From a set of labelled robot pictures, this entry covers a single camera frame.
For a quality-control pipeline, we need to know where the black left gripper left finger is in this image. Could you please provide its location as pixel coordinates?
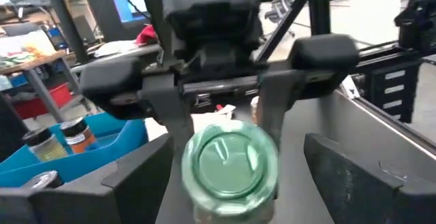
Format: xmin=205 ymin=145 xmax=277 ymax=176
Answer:
xmin=0 ymin=133 xmax=175 ymax=224

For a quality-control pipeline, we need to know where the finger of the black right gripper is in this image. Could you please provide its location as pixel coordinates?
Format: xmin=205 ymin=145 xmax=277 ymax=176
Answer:
xmin=79 ymin=57 xmax=196 ymax=150
xmin=256 ymin=34 xmax=360 ymax=147

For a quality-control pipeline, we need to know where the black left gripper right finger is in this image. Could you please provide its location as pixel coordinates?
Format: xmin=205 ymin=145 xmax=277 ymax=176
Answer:
xmin=303 ymin=133 xmax=436 ymax=224

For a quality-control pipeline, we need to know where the orange spice bottle black cap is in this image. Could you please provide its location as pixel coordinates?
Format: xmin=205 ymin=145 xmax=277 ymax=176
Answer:
xmin=59 ymin=116 xmax=97 ymax=155

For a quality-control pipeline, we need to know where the tall yellow-green label spice bottle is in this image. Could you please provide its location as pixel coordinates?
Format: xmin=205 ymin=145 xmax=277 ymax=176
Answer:
xmin=22 ymin=127 xmax=69 ymax=163

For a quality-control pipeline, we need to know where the large green-lidded oregano jar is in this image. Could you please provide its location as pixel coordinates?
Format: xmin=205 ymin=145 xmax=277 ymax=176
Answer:
xmin=180 ymin=120 xmax=279 ymax=224

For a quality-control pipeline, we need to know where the blue plastic bin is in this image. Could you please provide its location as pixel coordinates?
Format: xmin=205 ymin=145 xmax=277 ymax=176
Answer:
xmin=0 ymin=112 xmax=149 ymax=188

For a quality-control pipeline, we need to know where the red cloth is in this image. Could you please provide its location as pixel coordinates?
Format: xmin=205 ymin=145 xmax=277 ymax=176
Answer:
xmin=135 ymin=25 xmax=159 ymax=46

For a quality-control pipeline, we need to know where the red plastic crate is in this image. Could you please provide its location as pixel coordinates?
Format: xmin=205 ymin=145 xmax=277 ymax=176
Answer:
xmin=13 ymin=82 xmax=74 ymax=120

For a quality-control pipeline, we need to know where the office chair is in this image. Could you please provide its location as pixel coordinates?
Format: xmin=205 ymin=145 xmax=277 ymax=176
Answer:
xmin=264 ymin=0 xmax=298 ymax=38

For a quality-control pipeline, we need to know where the green-label spice bottle black cap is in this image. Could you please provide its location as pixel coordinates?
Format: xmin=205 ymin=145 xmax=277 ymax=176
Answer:
xmin=22 ymin=170 xmax=65 ymax=189

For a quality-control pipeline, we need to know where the black drawer unit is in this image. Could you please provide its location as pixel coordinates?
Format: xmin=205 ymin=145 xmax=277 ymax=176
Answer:
xmin=370 ymin=61 xmax=422 ymax=125

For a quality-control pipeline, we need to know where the blue-lit screen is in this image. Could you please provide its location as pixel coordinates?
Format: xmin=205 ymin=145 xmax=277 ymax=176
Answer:
xmin=105 ymin=0 xmax=151 ymax=25

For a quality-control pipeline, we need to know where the cluttered wooden workbench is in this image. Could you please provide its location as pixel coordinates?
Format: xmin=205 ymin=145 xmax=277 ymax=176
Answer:
xmin=0 ymin=28 xmax=71 ymax=123

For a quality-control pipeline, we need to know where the black machine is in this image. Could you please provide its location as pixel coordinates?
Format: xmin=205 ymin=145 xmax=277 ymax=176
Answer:
xmin=394 ymin=0 xmax=436 ymax=52

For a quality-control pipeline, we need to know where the black diagonal frame brace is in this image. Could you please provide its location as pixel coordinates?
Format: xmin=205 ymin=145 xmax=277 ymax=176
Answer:
xmin=255 ymin=0 xmax=315 ymax=62

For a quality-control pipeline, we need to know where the black frame post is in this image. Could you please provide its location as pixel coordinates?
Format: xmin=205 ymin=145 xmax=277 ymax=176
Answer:
xmin=38 ymin=0 xmax=91 ymax=65
xmin=307 ymin=0 xmax=332 ymax=36

